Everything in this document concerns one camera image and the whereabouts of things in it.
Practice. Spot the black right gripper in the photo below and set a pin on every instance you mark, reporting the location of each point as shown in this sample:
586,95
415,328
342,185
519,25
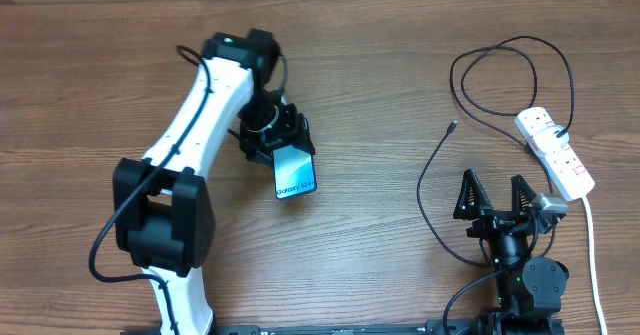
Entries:
489,218

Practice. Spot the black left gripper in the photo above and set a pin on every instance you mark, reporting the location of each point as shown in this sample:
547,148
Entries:
292,132

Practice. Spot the Samsung Galaxy smartphone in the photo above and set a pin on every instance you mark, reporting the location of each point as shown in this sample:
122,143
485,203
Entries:
294,172

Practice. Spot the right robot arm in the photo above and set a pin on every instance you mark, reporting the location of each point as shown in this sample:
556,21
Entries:
529,287

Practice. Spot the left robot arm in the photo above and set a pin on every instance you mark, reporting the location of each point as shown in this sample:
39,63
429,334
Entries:
163,217

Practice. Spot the white charger plug adapter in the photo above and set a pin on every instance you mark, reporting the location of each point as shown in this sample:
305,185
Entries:
549,140

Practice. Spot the white power strip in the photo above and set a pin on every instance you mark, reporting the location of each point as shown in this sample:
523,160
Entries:
566,170

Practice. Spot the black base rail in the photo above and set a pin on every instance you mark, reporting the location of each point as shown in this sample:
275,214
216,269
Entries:
431,327

